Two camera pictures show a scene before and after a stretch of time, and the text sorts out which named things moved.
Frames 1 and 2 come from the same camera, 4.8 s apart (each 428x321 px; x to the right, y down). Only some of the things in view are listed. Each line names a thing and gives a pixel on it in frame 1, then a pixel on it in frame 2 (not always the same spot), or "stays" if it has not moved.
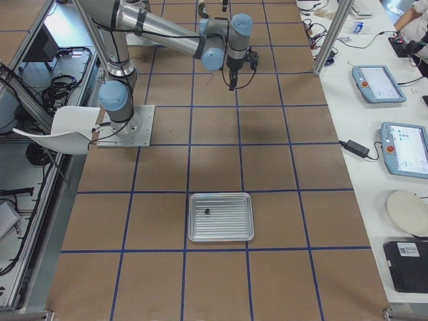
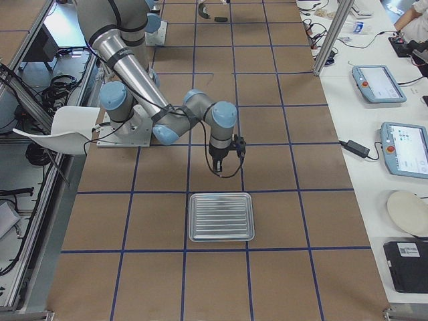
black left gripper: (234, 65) -> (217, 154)
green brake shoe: (200, 12) stays
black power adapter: (355, 148) stays
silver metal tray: (231, 218) stays
